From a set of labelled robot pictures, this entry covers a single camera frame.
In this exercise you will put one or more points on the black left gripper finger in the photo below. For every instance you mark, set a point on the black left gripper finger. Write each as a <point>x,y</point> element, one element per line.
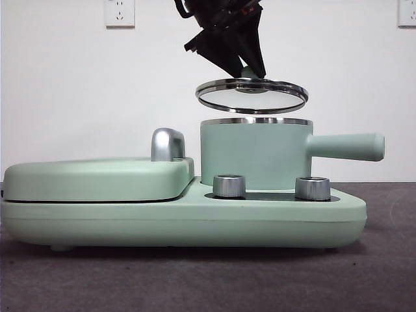
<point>253,45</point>
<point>222,52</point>

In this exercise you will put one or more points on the glass pot lid green knob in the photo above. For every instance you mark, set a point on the glass pot lid green knob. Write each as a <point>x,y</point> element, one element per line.
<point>252,97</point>

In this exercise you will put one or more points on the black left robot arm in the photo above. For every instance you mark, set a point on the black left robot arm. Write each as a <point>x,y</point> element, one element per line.
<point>208,9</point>

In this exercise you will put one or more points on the silver control dial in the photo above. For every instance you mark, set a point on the silver control dial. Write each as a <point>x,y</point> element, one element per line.
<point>229,187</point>
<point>312,188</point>

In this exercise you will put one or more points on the mint green breakfast machine base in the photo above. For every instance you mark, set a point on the mint green breakfast machine base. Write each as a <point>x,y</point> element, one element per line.
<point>195,221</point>

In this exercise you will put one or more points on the mint green griddle cover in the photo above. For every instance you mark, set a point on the mint green griddle cover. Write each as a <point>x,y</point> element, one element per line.
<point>97,178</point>

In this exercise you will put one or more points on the white wall socket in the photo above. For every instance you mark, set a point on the white wall socket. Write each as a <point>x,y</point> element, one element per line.
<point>408,14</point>
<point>119,14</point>

